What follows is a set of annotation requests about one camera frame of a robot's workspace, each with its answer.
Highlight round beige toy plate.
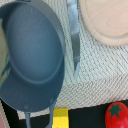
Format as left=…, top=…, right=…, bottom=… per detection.
left=79, top=0, right=128, bottom=46

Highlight beige woven placemat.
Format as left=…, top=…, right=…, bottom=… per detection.
left=16, top=0, right=128, bottom=120

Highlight red toy tomato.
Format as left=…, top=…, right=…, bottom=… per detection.
left=105, top=102, right=128, bottom=128

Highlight translucent greenish gripper finger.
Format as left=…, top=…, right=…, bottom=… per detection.
left=0, top=18, right=10, bottom=88

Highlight grey toy pot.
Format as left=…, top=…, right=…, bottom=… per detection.
left=0, top=0, right=67, bottom=128

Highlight yellow toy butter box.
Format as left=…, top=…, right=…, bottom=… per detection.
left=52, top=108, right=69, bottom=128

